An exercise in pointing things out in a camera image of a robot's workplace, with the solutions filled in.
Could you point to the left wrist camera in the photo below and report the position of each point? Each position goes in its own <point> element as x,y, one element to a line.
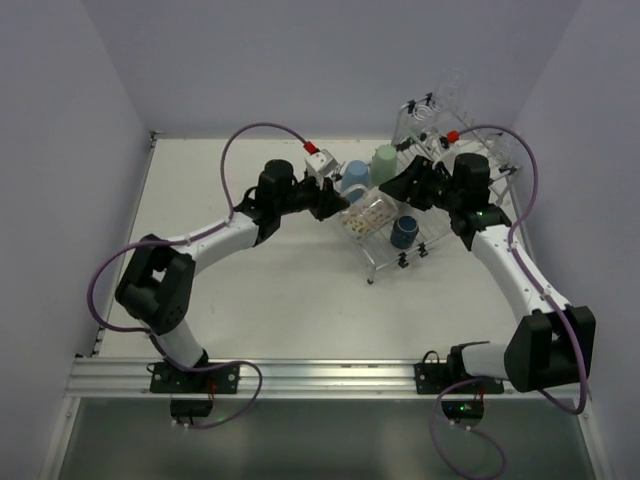
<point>321,163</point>

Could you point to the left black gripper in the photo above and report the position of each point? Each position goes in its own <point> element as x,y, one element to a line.
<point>320,198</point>

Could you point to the light blue plastic cup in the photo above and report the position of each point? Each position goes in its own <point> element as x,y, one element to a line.
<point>356,172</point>

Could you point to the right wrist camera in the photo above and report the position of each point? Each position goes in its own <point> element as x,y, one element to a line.
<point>445,146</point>

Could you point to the clear glass on rack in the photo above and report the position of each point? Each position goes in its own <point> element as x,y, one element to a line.
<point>450,91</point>
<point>503,147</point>

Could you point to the clear glass on rack top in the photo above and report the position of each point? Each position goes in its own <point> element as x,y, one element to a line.
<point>450,91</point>

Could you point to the metal wire dish rack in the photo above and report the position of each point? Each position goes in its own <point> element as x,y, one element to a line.
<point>417,123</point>

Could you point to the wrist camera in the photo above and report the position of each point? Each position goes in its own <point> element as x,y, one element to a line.
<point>445,146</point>
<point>321,163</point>

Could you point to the clear glass on rack right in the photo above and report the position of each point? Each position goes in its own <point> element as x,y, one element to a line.
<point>503,147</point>

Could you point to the black controller box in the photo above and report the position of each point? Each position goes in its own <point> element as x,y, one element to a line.
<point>187,410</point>
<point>467,411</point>

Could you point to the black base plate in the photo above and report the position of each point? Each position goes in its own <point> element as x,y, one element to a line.
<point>168,379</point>
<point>433,374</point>

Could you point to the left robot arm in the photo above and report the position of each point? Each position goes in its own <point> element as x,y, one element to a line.
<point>156,286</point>

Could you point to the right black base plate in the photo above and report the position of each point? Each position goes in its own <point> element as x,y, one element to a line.
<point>433,374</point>

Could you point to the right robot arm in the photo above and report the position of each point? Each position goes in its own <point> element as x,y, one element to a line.
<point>553,340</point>

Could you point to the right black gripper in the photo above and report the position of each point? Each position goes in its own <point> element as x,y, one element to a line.
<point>417,182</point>

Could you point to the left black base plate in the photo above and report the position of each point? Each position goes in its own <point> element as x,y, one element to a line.
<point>168,379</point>

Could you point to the dark blue ceramic cup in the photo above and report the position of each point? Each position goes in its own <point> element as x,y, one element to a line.
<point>404,232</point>

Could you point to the white patterned ceramic mug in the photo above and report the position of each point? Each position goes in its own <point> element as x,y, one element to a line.
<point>373,210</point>

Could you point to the right black controller box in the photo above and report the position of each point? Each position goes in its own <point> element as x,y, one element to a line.
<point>467,411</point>

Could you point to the aluminium mounting rail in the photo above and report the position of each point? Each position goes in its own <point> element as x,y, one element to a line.
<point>121,377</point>

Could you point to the left black controller box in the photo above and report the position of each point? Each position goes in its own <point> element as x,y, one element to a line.
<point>187,410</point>

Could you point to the light green plastic cup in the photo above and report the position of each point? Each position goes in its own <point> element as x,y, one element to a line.
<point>383,166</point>

